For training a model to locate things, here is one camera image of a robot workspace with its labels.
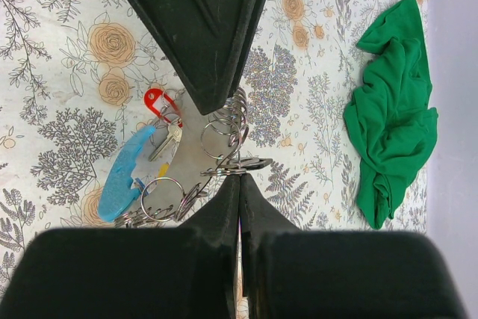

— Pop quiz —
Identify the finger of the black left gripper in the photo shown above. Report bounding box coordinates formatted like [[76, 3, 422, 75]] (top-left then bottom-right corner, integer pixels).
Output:
[[231, 0, 266, 94], [127, 0, 255, 115]]

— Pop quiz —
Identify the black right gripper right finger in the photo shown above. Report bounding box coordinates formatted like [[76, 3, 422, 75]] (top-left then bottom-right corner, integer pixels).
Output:
[[239, 175, 467, 318]]

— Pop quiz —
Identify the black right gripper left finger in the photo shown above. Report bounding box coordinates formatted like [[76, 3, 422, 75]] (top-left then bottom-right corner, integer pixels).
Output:
[[1, 176, 240, 318]]

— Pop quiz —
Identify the metal key organizer blue handle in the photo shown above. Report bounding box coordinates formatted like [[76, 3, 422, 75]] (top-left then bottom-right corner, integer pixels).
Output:
[[97, 87, 249, 227]]

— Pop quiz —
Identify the key with black tag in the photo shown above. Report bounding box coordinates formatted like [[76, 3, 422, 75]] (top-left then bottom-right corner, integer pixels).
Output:
[[219, 157, 273, 174]]

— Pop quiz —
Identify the key with yellow tag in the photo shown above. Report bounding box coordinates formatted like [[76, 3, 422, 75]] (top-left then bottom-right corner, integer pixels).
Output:
[[158, 163, 170, 178]]

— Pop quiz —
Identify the red key tag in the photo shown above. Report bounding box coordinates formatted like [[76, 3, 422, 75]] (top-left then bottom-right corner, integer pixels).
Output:
[[143, 88, 185, 128]]

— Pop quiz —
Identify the silver key on red tag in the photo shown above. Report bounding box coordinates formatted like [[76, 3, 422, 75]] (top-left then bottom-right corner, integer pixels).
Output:
[[148, 124, 182, 161]]

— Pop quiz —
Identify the green crumpled cloth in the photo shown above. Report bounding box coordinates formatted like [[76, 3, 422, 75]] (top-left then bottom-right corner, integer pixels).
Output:
[[343, 0, 438, 229]]

